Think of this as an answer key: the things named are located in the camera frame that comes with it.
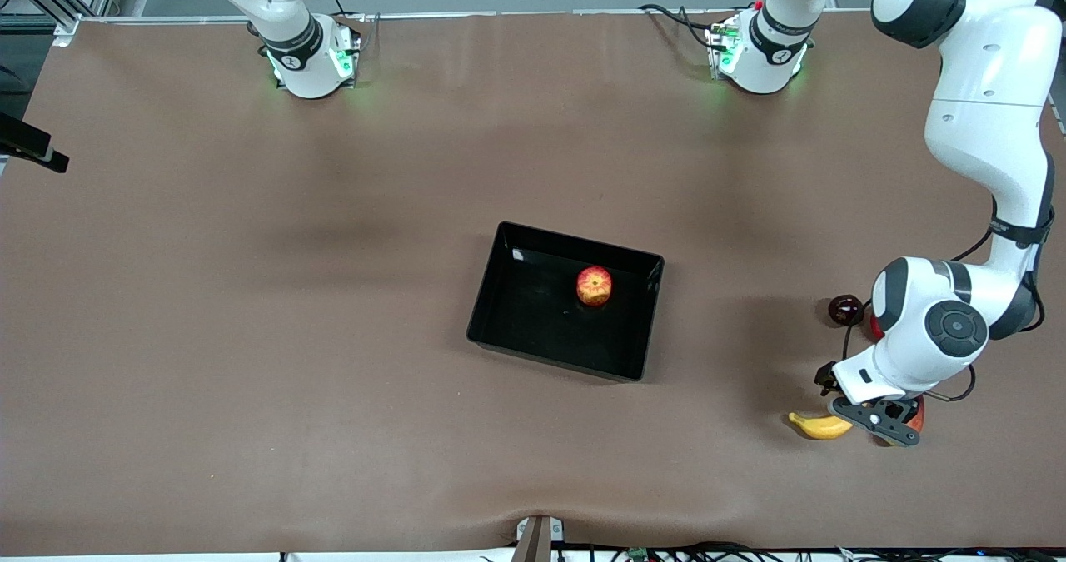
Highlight yellow banana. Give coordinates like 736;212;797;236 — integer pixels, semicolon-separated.
788;411;855;441

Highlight red yellow apple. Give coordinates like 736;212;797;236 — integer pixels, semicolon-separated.
575;266;614;308

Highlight black rectangular plastic box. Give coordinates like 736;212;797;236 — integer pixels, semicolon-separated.
466;221;665;382

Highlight red yellow mango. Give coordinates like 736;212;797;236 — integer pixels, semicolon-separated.
870;395;926;448

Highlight dark purple plum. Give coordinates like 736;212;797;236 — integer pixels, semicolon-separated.
828;294;866;327

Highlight brown table cover mat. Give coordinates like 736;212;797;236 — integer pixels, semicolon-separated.
0;8;1066;556

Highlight aluminium frame profile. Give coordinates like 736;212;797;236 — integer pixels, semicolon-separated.
0;0;126;47

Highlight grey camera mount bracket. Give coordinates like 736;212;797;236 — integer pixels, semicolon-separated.
516;515;565;562

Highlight black arm base cables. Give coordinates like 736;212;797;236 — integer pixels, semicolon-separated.
639;2;725;51

